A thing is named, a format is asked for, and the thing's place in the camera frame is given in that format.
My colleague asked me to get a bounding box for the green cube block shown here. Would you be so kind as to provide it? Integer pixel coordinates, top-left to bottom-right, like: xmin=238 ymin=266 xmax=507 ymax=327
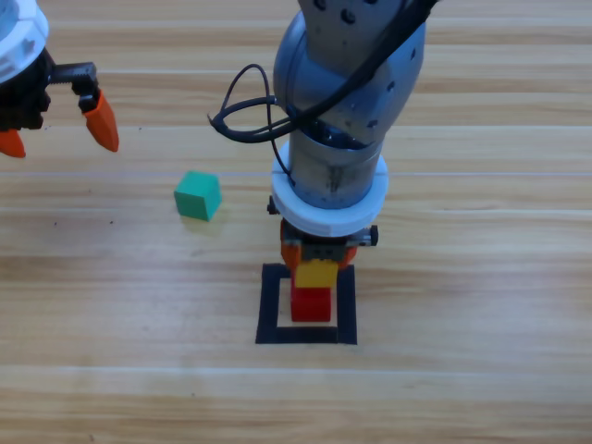
xmin=173 ymin=170 xmax=223 ymax=222

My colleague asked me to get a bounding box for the red cube block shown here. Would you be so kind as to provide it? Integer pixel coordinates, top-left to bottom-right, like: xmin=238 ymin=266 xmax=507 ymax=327
xmin=290 ymin=285 xmax=333 ymax=324

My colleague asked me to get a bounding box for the yellow cube block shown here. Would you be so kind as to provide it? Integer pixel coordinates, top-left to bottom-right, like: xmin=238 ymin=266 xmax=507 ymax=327
xmin=294 ymin=261 xmax=338 ymax=290

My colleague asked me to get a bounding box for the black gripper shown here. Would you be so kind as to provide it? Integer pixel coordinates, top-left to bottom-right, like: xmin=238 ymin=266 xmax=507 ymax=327
xmin=0 ymin=48 xmax=120 ymax=160
xmin=266 ymin=194 xmax=380 ymax=279

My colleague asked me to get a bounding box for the white wrist flange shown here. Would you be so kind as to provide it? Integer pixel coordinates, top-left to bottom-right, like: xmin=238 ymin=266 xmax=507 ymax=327
xmin=0 ymin=0 xmax=50 ymax=85
xmin=270 ymin=141 xmax=390 ymax=238

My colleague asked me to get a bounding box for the black tape square outline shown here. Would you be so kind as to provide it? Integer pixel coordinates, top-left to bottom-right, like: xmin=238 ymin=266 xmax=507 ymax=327
xmin=254 ymin=262 xmax=359 ymax=346

